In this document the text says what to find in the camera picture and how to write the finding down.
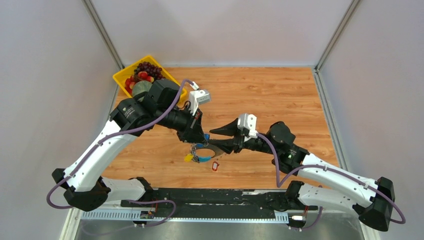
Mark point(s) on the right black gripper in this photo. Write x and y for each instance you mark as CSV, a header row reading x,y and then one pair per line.
x,y
236,144

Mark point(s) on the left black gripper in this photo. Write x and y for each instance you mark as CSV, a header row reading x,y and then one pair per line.
x,y
193,132

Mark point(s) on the metal key plate blue handle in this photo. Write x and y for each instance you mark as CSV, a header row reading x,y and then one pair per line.
x,y
203,159

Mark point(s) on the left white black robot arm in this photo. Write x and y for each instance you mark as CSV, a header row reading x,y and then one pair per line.
x,y
153,104

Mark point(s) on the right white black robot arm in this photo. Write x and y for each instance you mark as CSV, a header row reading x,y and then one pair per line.
x,y
372,200

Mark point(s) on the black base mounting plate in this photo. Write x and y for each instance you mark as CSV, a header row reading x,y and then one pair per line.
x,y
220,205

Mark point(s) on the green melon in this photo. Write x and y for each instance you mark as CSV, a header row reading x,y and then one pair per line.
x,y
141,87

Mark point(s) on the dark purple grape bunch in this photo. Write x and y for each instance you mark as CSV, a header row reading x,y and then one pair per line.
x,y
148,71

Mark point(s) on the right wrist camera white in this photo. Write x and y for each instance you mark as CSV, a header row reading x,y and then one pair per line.
x,y
246,123

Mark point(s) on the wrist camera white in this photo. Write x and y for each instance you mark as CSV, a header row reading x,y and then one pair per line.
x,y
197,97
246,123

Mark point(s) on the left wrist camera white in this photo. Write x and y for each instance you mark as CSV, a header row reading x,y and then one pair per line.
x,y
197,97

